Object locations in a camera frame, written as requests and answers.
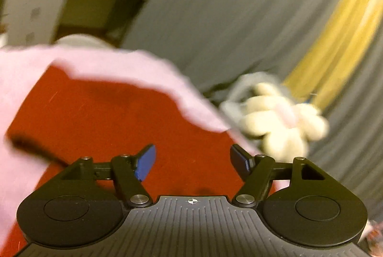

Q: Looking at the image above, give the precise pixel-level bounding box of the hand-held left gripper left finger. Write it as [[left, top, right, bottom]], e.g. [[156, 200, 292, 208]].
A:
[[61, 144, 157, 207]]

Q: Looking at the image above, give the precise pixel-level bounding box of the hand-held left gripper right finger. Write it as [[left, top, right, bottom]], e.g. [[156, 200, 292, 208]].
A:
[[229, 144, 327, 208]]

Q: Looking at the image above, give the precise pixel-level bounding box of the red knit sweater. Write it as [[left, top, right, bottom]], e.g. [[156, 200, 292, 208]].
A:
[[0, 64, 290, 257]]

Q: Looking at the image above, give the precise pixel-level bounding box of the cream flower plush cushion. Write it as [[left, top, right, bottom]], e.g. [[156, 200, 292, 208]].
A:
[[238, 82, 330, 162]]

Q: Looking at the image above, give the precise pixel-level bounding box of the grey chair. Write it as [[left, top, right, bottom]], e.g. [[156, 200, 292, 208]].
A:
[[220, 71, 292, 129]]

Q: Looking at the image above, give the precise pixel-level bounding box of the grey curtain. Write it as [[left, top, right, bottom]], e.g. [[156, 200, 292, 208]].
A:
[[121, 0, 383, 216]]

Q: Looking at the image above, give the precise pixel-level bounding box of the pink blanket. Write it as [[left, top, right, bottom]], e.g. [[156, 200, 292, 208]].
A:
[[0, 44, 264, 257]]

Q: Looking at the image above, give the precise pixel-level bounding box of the yellow curtain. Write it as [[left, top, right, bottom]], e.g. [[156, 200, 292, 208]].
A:
[[283, 0, 383, 114]]

